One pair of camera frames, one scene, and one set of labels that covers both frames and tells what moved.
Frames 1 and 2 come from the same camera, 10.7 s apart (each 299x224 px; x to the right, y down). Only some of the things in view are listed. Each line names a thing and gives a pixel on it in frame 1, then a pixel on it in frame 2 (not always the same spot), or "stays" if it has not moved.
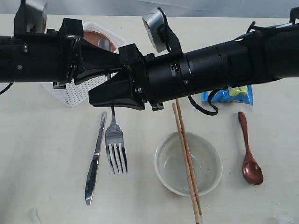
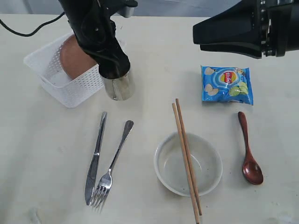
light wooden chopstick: x=185 y=161 stays
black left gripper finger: x=79 y=75 → x=113 y=62
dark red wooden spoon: x=252 y=170 stays
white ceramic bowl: x=205 y=158 stays
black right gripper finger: x=117 y=90 → x=252 y=50
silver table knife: x=91 y=181 stays
